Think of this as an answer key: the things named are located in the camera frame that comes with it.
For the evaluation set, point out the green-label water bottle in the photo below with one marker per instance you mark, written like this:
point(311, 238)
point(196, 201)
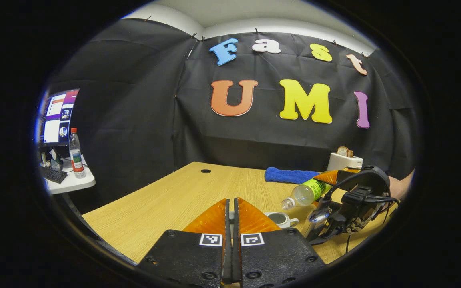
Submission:
point(306, 193)

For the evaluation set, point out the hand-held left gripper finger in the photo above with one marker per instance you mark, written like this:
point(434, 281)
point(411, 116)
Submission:
point(226, 256)
point(236, 256)

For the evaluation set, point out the white toaster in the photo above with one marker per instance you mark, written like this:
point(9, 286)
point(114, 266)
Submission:
point(340, 162)

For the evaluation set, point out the black backdrop cloth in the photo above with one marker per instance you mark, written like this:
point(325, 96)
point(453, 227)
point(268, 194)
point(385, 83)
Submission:
point(134, 112)

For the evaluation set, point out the red-capped clear water bottle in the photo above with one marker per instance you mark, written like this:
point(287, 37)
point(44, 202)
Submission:
point(77, 158)

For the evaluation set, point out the computer monitor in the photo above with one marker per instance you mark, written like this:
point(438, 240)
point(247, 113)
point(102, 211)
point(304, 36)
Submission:
point(58, 118)

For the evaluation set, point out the white side table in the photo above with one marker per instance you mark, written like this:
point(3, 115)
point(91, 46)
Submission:
point(74, 184)

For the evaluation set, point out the bread slice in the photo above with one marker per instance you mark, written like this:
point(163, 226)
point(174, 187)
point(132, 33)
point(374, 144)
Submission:
point(344, 151)

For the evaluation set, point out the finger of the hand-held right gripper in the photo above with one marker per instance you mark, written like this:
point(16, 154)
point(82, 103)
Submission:
point(334, 176)

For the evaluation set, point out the blue towel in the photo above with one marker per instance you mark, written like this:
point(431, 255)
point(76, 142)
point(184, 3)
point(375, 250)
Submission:
point(290, 176)

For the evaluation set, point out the black keyboard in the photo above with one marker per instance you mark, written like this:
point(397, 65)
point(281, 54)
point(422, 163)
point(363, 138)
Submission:
point(53, 174)

